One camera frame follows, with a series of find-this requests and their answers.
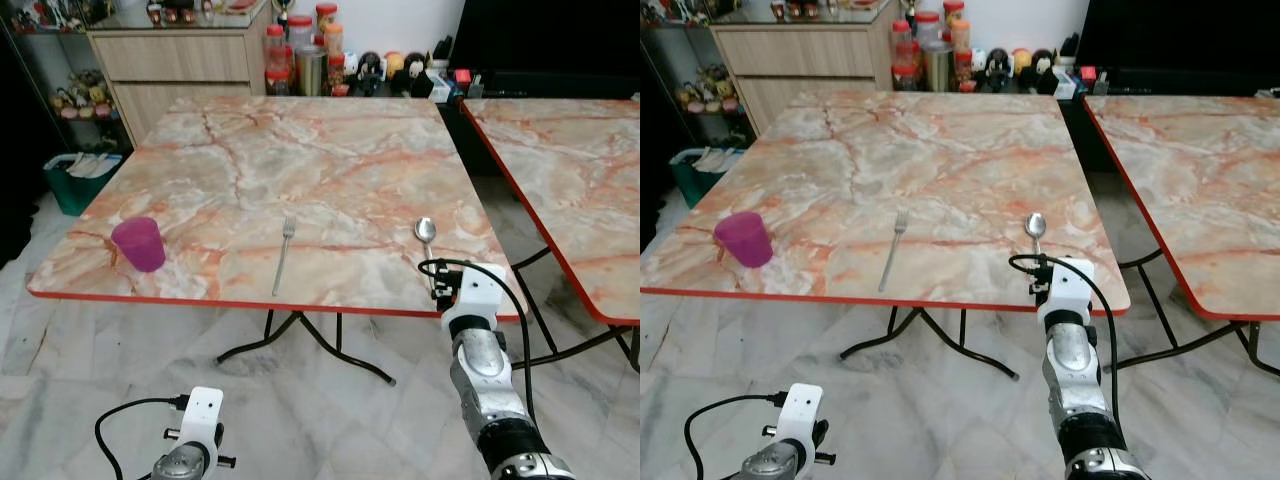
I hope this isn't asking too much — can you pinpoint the silver metal spoon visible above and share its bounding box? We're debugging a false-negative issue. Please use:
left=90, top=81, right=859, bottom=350
left=414, top=217, right=441, bottom=271
left=1023, top=212, right=1050, bottom=260

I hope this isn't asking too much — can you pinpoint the silver metal fork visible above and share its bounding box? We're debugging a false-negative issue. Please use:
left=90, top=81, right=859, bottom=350
left=877, top=209, right=910, bottom=294
left=271, top=214, right=299, bottom=298

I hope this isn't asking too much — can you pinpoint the marble pattern folding table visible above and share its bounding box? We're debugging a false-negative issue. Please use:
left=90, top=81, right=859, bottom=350
left=640, top=92, right=1133, bottom=383
left=1084, top=94, right=1280, bottom=379
left=462, top=97, right=641, bottom=373
left=27, top=95, right=529, bottom=388

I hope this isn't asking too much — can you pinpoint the purple plastic cup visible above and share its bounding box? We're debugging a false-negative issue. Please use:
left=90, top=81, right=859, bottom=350
left=110, top=216, right=166, bottom=274
left=713, top=211, right=774, bottom=270

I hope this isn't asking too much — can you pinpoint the black white toy figurine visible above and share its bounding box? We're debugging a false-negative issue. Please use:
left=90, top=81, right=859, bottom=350
left=404, top=52, right=432, bottom=97
left=1031, top=48, right=1058, bottom=94
left=984, top=48, right=1013, bottom=94
left=357, top=52, right=387, bottom=97

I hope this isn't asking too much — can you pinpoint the steel canister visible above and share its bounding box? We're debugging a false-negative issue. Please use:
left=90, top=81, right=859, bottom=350
left=923, top=41, right=955, bottom=94
left=296, top=45, right=329, bottom=98

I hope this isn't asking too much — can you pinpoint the black tv console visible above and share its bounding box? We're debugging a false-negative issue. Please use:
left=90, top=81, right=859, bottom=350
left=1088, top=67, right=1280, bottom=98

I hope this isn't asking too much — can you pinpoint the green plastic basket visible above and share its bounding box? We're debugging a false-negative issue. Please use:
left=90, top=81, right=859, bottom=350
left=43, top=152, right=124, bottom=217
left=669, top=147, right=747, bottom=210

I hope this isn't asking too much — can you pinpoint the black television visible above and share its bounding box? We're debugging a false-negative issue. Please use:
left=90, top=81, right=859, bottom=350
left=1075, top=0, right=1280, bottom=70
left=447, top=0, right=641, bottom=74

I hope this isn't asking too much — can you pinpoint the wooden drawer cabinet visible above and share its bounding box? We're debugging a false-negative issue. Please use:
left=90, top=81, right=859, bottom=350
left=712, top=0, right=897, bottom=137
left=88, top=0, right=273, bottom=143

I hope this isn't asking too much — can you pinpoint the glass display shelf with toys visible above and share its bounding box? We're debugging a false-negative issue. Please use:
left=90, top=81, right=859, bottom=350
left=640, top=0, right=758, bottom=143
left=0, top=0, right=133, bottom=153

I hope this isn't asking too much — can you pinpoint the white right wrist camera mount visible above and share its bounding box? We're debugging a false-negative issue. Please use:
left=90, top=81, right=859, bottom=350
left=1036, top=257, right=1097, bottom=331
left=441, top=262, right=509, bottom=339

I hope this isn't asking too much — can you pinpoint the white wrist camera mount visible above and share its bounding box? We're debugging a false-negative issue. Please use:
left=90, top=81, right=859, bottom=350
left=778, top=383, right=825, bottom=451
left=441, top=262, right=509, bottom=339
left=1036, top=257, right=1097, bottom=331
left=176, top=387, right=225, bottom=453

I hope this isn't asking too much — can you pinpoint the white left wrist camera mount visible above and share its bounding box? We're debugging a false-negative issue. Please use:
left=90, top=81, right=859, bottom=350
left=176, top=387, right=225, bottom=453
left=778, top=383, right=825, bottom=451

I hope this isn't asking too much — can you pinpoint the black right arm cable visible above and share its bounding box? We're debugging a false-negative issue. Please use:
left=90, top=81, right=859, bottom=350
left=418, top=257, right=538, bottom=423
left=1008, top=253, right=1125, bottom=423

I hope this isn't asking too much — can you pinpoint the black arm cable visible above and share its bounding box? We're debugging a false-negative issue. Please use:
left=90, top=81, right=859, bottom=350
left=95, top=396, right=192, bottom=480
left=418, top=257, right=538, bottom=423
left=685, top=392, right=792, bottom=480
left=1008, top=253, right=1125, bottom=423

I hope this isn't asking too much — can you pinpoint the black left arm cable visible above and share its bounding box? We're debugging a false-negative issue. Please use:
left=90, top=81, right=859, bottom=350
left=95, top=396, right=192, bottom=480
left=685, top=392, right=792, bottom=480

